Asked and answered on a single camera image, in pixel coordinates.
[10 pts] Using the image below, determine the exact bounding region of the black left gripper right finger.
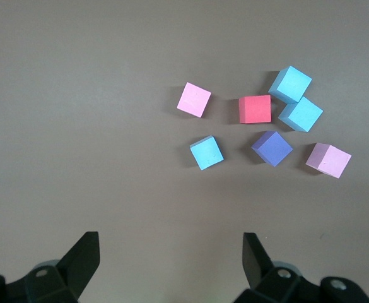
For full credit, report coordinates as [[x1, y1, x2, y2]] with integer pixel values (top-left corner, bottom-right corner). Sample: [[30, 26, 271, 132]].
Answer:
[[234, 232, 369, 303]]

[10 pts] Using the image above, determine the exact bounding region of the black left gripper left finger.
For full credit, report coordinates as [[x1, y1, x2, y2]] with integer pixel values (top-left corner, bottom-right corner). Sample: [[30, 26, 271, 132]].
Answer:
[[0, 231, 101, 303]]

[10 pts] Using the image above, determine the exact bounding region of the purple foam cube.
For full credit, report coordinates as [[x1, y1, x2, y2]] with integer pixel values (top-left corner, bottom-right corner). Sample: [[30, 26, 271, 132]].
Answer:
[[250, 130, 294, 167]]

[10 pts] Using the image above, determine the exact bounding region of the light blue foam cube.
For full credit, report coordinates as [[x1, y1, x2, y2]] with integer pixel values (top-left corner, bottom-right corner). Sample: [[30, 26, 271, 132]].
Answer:
[[267, 65, 313, 104], [189, 135, 226, 171], [278, 96, 324, 133]]

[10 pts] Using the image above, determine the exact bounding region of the pink foam cube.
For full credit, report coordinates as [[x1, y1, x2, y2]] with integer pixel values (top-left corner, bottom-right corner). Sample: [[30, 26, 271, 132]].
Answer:
[[177, 81, 213, 119], [305, 142, 353, 180]]

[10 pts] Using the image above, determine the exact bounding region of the brown table cover sheet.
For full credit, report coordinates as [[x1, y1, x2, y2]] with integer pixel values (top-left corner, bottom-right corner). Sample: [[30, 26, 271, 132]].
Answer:
[[0, 0, 369, 303]]

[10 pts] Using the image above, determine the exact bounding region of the red foam cube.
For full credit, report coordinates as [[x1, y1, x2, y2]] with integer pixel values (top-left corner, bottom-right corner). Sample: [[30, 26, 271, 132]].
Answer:
[[238, 95, 272, 124]]

